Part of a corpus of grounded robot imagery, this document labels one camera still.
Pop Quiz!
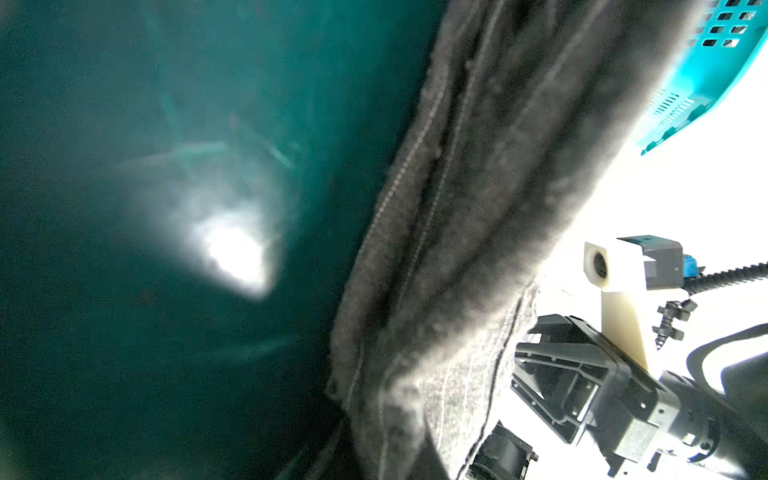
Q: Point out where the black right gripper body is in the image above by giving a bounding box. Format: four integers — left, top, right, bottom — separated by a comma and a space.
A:
590, 332, 767, 479

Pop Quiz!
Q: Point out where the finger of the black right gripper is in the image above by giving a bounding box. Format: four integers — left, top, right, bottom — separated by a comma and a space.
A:
518, 314, 610, 360
511, 359, 591, 444

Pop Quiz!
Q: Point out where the dark grey striped shirt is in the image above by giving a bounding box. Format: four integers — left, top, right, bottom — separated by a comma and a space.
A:
329, 1, 705, 479

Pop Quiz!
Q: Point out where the teal plastic basket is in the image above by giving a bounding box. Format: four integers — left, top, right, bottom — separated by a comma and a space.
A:
637, 0, 767, 155

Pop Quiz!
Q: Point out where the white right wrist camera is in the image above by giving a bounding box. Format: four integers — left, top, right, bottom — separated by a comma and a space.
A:
583, 235, 698, 378

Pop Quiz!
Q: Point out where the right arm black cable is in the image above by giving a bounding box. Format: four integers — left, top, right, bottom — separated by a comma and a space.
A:
683, 260, 768, 296

